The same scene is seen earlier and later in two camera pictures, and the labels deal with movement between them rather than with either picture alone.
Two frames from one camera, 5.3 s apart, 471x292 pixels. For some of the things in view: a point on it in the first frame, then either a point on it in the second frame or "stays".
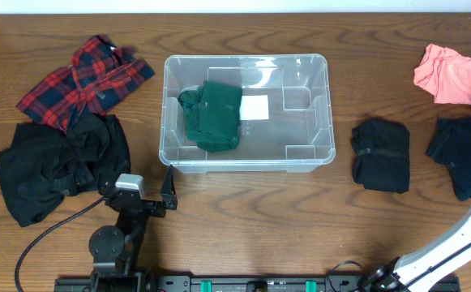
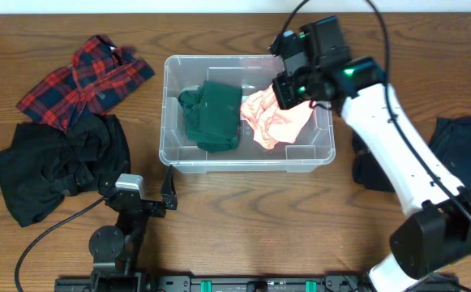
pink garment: (452, 78) to (270, 123)
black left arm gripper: (145, 205) stays
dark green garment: (212, 115) stays
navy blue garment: (460, 144) stays
